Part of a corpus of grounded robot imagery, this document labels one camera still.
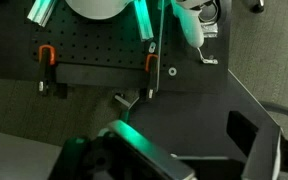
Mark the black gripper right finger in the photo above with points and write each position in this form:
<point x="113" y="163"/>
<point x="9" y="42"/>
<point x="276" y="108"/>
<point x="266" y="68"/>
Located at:
<point x="264" y="153"/>

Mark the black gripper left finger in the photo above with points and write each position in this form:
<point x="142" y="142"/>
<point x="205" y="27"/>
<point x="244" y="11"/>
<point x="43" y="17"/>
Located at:
<point x="144" y="146"/>

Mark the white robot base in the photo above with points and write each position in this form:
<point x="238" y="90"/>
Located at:
<point x="97" y="8"/>

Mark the black mesh office chair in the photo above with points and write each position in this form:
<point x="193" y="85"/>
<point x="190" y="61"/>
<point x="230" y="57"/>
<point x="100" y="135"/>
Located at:
<point x="190" y="126"/>

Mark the small metal washer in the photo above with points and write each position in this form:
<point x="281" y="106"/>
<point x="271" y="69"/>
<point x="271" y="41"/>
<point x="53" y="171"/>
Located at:
<point x="172" y="71"/>

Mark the black perforated breadboard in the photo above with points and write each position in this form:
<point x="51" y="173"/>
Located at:
<point x="97" y="43"/>

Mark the aluminium extrusion bar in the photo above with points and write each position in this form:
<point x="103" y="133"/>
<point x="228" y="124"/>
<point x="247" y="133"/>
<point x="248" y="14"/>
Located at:
<point x="41" y="11"/>
<point x="144" y="20"/>

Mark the white VR controller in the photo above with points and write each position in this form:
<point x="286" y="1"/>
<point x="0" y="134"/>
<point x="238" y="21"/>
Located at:
<point x="192" y="23"/>

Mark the black caster wheel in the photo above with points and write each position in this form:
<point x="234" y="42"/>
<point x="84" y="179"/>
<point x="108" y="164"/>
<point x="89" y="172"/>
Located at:
<point x="258" y="6"/>

